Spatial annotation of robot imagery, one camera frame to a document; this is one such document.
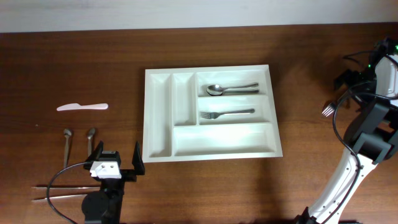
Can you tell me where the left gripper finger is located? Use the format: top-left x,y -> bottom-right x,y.
132,141 -> 146,175
88,141 -> 104,162

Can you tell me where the metal fork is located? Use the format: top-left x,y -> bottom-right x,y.
322,101 -> 336,117
199,108 -> 256,119

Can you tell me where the metal tablespoon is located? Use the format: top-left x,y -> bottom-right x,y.
207,83 -> 259,93
206,90 -> 259,96

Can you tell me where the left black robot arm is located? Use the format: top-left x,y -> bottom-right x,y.
81,141 -> 146,224

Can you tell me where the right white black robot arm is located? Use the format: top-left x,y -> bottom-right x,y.
294,37 -> 397,224

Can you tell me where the right small metal teaspoon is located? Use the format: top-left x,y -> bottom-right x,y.
86,128 -> 96,156

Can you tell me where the small metal teaspoon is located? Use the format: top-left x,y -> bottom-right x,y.
86,128 -> 96,156
63,128 -> 73,168

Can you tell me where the left small metal teaspoon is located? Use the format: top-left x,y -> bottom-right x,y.
63,128 -> 73,168

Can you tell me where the pink plastic knife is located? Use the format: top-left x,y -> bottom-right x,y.
57,103 -> 109,111

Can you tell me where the white plastic cutlery tray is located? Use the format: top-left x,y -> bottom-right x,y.
143,65 -> 282,162

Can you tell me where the left black cable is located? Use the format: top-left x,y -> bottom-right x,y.
46,161 -> 94,224

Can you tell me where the black cable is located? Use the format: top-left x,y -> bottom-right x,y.
320,49 -> 398,224
46,161 -> 94,224

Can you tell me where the right black cable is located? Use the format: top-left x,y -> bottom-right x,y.
320,49 -> 398,224

